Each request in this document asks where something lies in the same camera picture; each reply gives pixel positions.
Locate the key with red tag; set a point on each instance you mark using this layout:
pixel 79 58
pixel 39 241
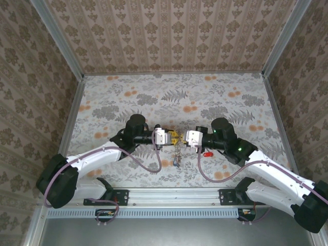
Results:
pixel 208 154

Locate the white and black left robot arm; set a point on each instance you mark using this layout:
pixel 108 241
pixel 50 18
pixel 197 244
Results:
pixel 97 156

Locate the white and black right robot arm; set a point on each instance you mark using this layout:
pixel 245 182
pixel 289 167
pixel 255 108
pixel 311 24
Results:
pixel 269 166

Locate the floral table cover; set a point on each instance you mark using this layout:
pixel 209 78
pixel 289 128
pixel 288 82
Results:
pixel 179 84

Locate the grey metal panel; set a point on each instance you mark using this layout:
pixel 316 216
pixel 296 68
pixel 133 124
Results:
pixel 174 233

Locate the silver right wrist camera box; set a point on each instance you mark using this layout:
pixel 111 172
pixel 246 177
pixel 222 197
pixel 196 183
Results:
pixel 194 138

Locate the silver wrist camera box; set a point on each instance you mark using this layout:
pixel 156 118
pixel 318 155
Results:
pixel 162 137
pixel 194 138

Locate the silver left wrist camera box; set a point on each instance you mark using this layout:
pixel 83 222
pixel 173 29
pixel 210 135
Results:
pixel 162 137

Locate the wide aluminium mounting rail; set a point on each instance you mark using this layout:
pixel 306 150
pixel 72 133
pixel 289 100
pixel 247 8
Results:
pixel 174 197

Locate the aluminium side rail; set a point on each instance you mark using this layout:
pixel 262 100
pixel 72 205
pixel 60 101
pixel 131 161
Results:
pixel 67 128
pixel 278 115

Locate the thin aluminium frame bar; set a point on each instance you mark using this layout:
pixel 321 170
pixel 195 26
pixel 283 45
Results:
pixel 174 72

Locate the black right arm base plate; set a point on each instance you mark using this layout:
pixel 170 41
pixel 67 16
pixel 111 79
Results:
pixel 226 197

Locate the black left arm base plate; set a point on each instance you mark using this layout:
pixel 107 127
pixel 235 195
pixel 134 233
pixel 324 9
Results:
pixel 121 197

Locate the aluminium frame post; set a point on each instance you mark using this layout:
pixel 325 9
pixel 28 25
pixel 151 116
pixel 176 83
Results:
pixel 285 38
pixel 61 41

